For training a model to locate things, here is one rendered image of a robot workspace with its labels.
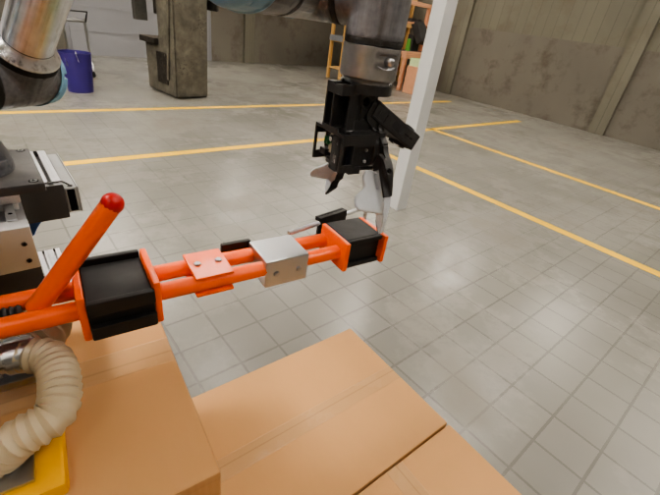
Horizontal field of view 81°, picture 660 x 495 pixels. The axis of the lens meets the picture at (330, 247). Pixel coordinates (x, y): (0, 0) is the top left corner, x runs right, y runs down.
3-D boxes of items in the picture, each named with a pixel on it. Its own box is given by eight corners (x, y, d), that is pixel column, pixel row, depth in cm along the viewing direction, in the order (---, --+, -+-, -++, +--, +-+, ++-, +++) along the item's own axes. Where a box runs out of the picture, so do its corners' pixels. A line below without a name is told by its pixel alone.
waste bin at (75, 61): (102, 94, 560) (95, 52, 532) (68, 94, 534) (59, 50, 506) (93, 87, 588) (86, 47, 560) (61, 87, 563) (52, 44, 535)
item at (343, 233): (342, 272, 61) (347, 245, 59) (318, 248, 66) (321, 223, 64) (383, 261, 66) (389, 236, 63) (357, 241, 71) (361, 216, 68)
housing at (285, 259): (265, 290, 55) (266, 263, 53) (247, 265, 60) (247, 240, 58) (307, 279, 59) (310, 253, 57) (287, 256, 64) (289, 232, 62)
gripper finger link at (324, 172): (297, 181, 66) (318, 148, 59) (326, 178, 70) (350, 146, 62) (302, 196, 66) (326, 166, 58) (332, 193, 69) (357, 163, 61)
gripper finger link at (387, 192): (368, 202, 58) (357, 145, 58) (378, 200, 59) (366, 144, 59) (389, 195, 54) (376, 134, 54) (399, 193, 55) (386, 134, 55)
